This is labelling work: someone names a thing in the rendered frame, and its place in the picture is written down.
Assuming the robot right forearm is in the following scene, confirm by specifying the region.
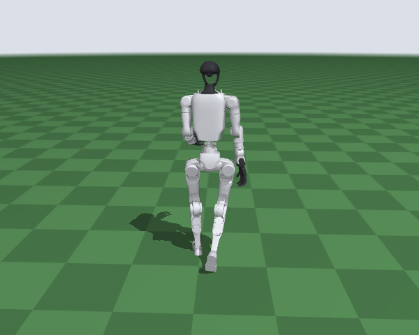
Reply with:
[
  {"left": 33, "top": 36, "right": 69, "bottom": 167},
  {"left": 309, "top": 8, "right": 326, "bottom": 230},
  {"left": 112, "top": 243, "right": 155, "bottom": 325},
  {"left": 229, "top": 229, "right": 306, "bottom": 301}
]
[{"left": 233, "top": 126, "right": 245, "bottom": 164}]

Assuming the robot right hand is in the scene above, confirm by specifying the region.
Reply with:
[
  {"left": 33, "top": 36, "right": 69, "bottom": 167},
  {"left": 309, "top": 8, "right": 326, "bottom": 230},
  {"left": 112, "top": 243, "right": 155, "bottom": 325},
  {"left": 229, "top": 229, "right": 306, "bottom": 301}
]
[{"left": 236, "top": 158, "right": 247, "bottom": 186}]

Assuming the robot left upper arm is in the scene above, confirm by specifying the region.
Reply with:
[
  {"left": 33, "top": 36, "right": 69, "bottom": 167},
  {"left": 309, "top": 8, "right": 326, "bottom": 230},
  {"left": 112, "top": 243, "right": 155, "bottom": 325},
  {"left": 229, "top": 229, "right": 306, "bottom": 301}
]
[{"left": 180, "top": 95, "right": 194, "bottom": 136}]

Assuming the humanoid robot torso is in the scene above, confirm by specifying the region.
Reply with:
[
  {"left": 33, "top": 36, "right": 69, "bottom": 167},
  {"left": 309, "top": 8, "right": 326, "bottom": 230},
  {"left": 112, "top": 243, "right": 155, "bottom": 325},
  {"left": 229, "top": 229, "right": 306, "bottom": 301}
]
[{"left": 191, "top": 89, "right": 227, "bottom": 172}]

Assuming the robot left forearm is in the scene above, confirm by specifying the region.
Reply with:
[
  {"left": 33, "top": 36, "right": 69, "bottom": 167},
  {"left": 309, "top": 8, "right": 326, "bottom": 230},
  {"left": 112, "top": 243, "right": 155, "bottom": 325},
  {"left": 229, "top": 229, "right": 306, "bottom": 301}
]
[{"left": 182, "top": 127, "right": 197, "bottom": 145}]

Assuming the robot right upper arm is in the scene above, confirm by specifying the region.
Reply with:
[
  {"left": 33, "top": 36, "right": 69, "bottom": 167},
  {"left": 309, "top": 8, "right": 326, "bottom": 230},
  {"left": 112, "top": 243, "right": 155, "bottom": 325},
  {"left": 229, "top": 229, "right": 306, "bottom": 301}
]
[{"left": 224, "top": 95, "right": 240, "bottom": 136}]

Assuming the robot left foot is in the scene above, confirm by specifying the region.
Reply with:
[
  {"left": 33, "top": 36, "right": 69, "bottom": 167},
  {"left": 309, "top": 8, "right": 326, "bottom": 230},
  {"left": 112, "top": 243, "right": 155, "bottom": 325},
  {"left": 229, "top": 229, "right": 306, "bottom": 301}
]
[{"left": 192, "top": 240, "right": 203, "bottom": 255}]

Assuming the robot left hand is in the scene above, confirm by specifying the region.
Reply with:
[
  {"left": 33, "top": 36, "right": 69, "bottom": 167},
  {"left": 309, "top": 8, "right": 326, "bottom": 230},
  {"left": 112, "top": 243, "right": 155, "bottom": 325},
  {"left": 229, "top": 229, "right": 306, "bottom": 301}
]
[{"left": 192, "top": 133, "right": 204, "bottom": 146}]

